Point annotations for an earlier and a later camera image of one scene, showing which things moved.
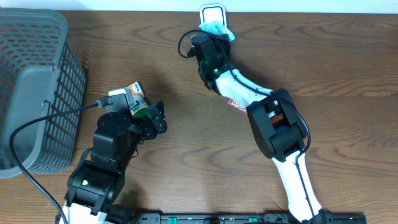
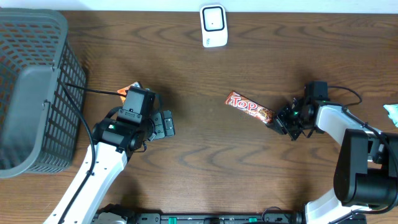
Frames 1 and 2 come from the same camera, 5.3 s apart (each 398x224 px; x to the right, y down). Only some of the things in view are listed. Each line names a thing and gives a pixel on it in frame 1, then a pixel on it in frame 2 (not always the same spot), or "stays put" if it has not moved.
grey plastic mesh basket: x=40 y=73 stays put
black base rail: x=323 y=218 stays put
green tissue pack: x=217 y=27 to x=392 y=109
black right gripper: x=216 y=40 to x=280 y=127
